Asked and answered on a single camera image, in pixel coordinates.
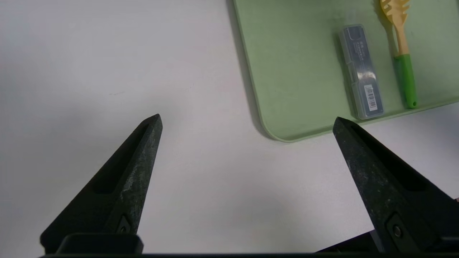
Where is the light green plastic tray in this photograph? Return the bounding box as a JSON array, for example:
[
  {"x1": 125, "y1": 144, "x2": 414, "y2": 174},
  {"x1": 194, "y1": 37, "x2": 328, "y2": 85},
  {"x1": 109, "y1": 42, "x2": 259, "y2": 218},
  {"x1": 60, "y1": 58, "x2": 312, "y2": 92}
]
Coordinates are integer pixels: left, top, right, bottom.
[{"x1": 232, "y1": 0, "x2": 459, "y2": 143}]

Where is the yellow pasta fork green handle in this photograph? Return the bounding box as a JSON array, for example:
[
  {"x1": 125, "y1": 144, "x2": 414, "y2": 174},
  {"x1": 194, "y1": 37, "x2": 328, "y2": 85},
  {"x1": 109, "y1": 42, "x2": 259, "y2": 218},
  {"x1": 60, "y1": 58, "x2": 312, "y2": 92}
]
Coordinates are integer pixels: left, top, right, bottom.
[{"x1": 380, "y1": 0, "x2": 419, "y2": 109}]

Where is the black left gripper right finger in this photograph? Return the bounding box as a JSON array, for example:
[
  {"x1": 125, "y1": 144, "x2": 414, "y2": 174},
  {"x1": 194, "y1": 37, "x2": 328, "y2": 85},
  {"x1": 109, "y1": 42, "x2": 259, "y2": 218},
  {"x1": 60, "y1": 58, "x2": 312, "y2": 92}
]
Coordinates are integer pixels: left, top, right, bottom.
[{"x1": 333, "y1": 116, "x2": 459, "y2": 253}]

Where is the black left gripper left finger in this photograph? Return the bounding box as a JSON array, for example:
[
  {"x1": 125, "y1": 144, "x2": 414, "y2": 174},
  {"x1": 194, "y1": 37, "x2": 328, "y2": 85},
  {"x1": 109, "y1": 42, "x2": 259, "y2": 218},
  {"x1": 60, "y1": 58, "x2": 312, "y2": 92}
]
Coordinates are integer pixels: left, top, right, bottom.
[{"x1": 39, "y1": 114, "x2": 164, "y2": 251}]

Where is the grey transparent pencil lead case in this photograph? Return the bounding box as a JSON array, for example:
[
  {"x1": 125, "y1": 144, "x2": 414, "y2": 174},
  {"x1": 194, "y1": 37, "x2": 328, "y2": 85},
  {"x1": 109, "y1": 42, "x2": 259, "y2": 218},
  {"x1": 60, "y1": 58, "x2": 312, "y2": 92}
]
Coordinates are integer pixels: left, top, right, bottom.
[{"x1": 339, "y1": 24, "x2": 385, "y2": 120}]

